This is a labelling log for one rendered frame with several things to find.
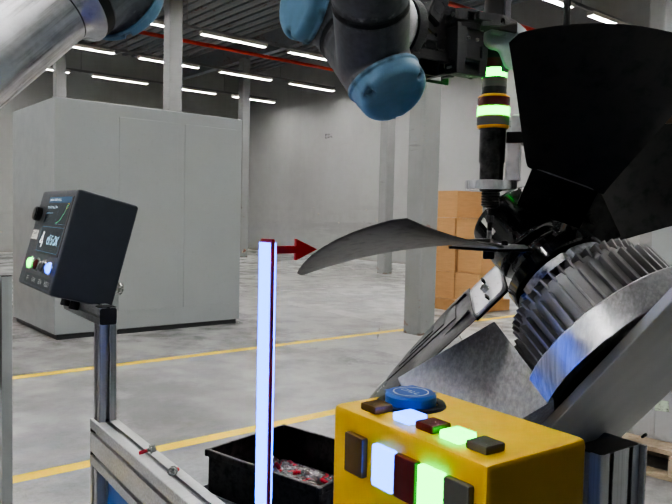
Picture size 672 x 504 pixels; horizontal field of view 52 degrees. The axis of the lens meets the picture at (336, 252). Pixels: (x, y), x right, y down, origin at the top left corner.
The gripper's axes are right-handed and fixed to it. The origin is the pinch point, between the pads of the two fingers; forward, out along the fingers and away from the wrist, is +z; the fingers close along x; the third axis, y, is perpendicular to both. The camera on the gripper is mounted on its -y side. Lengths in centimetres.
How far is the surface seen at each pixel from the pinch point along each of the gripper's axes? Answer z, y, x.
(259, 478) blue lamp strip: -39, 54, 0
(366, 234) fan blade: -27.3, 27.0, 3.5
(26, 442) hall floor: 0, 146, -317
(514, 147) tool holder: -2.5, 15.5, 3.2
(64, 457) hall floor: 10, 146, -284
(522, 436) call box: -38, 40, 35
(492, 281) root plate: 4.0, 34.5, -5.8
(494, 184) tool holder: -5.3, 20.5, 2.5
